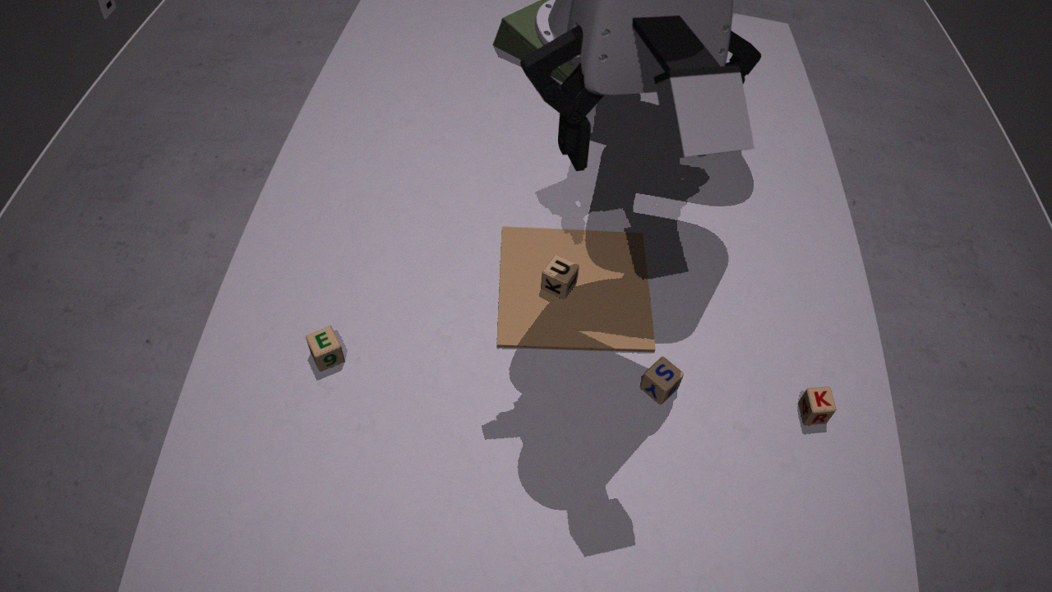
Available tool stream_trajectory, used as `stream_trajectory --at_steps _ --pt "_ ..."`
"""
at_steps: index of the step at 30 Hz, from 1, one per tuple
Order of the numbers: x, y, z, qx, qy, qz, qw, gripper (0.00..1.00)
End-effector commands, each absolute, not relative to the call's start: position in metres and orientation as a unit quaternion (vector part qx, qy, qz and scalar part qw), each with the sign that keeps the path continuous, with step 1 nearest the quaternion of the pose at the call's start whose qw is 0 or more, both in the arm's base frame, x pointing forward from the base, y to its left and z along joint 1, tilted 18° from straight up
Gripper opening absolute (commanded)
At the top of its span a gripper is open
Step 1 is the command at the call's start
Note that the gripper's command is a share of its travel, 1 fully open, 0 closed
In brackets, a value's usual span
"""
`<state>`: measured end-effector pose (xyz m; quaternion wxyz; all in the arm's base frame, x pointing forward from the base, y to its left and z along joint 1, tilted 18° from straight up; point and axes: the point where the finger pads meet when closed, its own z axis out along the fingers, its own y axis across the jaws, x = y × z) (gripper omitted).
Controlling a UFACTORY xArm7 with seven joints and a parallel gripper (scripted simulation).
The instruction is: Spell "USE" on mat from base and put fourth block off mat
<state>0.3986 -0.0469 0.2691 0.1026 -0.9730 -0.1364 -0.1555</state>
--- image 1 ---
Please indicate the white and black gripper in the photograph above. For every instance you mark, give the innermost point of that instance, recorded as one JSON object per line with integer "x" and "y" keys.
{"x": 616, "y": 61}

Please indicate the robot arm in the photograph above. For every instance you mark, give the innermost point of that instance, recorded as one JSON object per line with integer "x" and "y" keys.
{"x": 703, "y": 107}

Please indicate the wooden letter block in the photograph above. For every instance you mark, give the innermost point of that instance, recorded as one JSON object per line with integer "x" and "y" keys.
{"x": 559, "y": 277}
{"x": 817, "y": 405}
{"x": 325, "y": 348}
{"x": 661, "y": 380}

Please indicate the tan flat square mat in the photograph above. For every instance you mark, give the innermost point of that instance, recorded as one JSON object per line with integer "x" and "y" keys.
{"x": 609, "y": 308}

